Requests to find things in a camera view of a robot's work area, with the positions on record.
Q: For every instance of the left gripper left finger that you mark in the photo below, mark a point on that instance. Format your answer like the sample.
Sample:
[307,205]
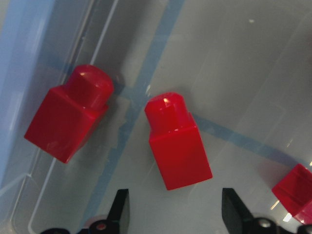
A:
[118,218]

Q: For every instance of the red block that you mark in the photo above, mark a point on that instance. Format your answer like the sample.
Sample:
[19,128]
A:
[176,142]
[71,112]
[294,192]

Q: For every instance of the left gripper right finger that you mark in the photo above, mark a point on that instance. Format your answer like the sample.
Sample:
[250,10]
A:
[235,214]

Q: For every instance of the blue plastic tray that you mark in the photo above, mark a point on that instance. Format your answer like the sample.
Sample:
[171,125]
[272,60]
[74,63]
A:
[21,38]

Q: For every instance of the clear plastic storage box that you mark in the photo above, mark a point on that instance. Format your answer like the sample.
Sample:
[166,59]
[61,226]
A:
[244,68]

